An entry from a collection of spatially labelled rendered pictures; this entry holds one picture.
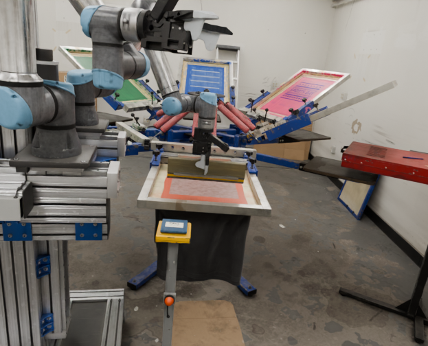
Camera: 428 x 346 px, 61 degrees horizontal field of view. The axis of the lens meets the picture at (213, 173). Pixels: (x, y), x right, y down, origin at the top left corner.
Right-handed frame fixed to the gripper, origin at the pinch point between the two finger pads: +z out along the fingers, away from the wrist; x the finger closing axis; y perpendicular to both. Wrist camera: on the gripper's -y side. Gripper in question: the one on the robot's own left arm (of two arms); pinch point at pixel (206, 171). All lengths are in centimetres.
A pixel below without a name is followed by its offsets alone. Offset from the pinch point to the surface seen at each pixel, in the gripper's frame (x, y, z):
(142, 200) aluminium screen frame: 14.5, 26.8, 10.7
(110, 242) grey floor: -119, 71, 110
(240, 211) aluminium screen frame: 14.7, -15.6, 12.4
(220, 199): -1.0, -8.2, 14.0
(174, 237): 38.2, 11.4, 14.4
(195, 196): -2.1, 4.0, 14.1
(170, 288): 34, 12, 40
